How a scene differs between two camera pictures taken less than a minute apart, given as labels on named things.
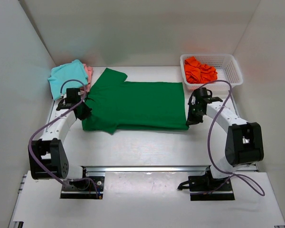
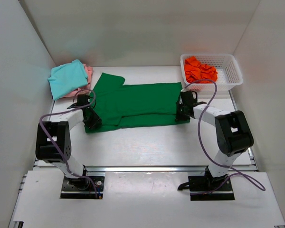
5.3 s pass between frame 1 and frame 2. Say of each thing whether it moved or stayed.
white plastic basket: stayed
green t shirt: moved
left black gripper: moved
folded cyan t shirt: stayed
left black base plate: stayed
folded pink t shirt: stayed
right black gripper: moved
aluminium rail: stayed
